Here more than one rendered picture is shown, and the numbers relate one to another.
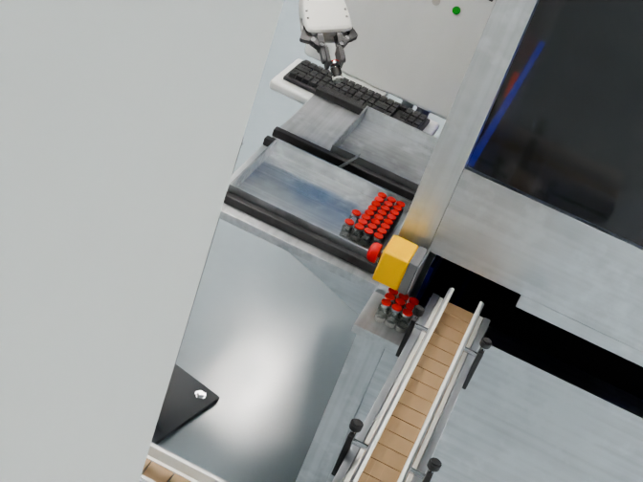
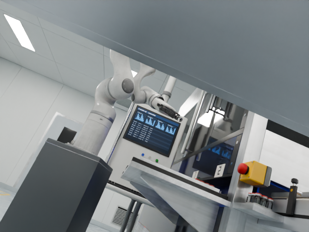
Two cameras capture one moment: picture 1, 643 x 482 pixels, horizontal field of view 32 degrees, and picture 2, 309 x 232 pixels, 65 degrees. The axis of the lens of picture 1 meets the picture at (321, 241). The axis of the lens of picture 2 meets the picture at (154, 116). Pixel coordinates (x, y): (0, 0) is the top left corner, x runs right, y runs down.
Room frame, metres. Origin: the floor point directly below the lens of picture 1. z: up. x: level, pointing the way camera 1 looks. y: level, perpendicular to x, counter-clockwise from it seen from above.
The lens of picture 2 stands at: (1.06, 0.44, 0.74)
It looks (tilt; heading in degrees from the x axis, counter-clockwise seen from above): 21 degrees up; 347
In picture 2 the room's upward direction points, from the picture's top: 22 degrees clockwise
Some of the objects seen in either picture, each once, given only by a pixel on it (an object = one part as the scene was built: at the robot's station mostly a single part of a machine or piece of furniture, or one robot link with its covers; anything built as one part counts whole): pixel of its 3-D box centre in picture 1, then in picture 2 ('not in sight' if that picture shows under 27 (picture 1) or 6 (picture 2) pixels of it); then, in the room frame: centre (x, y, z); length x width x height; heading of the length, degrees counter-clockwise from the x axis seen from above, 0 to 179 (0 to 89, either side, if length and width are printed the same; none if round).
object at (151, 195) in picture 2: not in sight; (152, 202); (2.48, -0.07, 0.79); 0.34 x 0.03 x 0.13; 80
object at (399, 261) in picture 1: (399, 264); (254, 174); (1.78, -0.15, 0.99); 0.08 x 0.07 x 0.07; 80
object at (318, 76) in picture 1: (358, 98); (126, 189); (2.77, 0.04, 0.82); 0.40 x 0.14 x 0.02; 79
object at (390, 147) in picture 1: (411, 160); not in sight; (2.38, -0.14, 0.90); 0.34 x 0.26 x 0.04; 80
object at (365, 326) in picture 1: (394, 326); (260, 213); (1.76, -0.19, 0.87); 0.14 x 0.13 x 0.02; 80
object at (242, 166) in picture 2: (377, 253); (243, 169); (1.79, -0.11, 0.99); 0.04 x 0.04 x 0.04; 80
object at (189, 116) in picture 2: not in sight; (185, 133); (3.09, -0.36, 1.50); 0.49 x 0.01 x 0.59; 170
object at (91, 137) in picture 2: not in sight; (92, 136); (2.21, 0.42, 0.95); 0.19 x 0.19 x 0.18
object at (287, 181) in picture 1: (321, 199); (171, 179); (2.07, 0.03, 0.90); 0.34 x 0.26 x 0.04; 80
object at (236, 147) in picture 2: not in sight; (250, 94); (1.93, -0.15, 1.40); 0.05 x 0.01 x 0.80; 170
